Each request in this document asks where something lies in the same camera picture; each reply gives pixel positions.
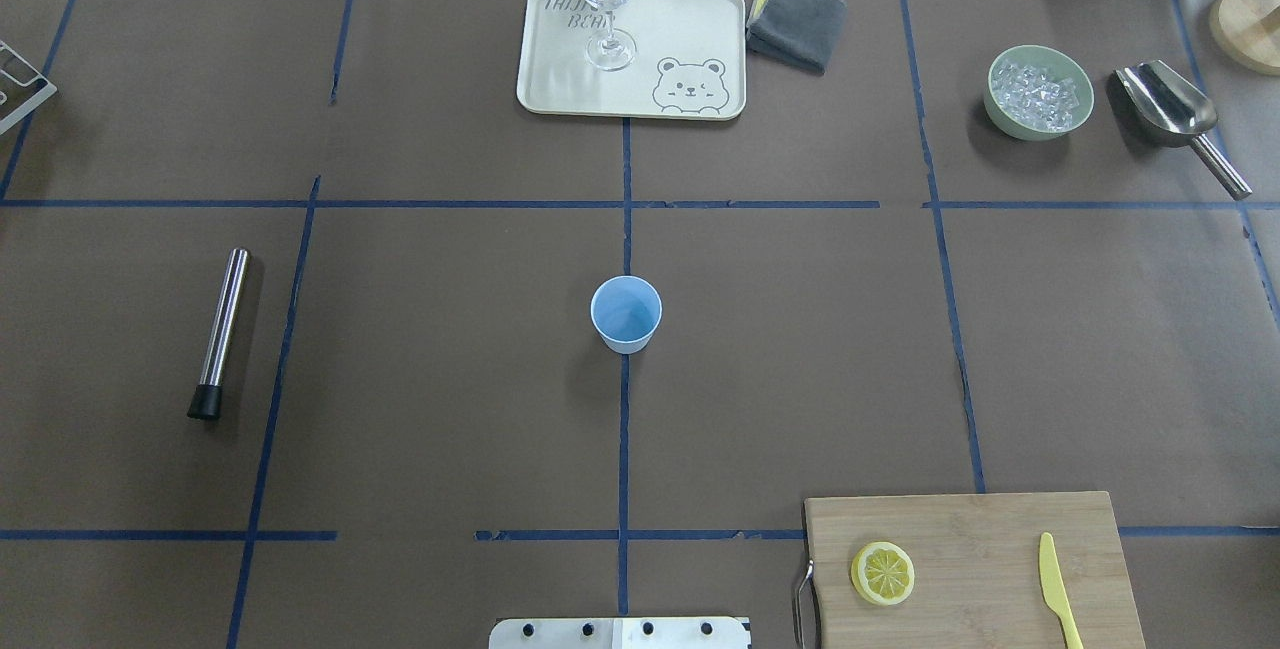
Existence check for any yellow plastic knife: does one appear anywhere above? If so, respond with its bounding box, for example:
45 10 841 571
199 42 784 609
1038 533 1084 649

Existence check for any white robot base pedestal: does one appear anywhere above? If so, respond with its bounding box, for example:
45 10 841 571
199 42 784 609
488 616 753 648

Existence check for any cream bear serving tray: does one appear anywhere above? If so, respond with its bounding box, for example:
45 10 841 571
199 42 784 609
515 0 748 122

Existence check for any yellow lemon half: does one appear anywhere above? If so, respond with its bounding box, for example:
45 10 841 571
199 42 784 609
849 541 916 607

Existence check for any bamboo cutting board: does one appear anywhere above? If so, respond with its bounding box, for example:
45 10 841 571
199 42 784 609
803 492 1146 648

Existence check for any steel muddler black tip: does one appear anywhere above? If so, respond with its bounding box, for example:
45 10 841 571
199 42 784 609
186 247 251 422

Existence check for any grey folded cloth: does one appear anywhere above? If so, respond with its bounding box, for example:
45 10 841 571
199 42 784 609
745 0 849 76

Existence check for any light blue plastic cup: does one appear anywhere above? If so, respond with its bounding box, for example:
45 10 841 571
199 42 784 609
589 275 663 356

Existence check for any green bowl of ice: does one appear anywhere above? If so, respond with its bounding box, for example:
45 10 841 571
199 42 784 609
983 46 1094 140

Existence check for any wooden mug tree stand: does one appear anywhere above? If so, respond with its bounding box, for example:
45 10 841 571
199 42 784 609
1210 0 1279 78

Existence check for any white wire cup rack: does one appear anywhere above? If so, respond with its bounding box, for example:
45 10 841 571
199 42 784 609
0 42 58 134

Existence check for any steel ice scoop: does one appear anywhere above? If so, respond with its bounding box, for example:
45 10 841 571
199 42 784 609
1114 60 1253 201

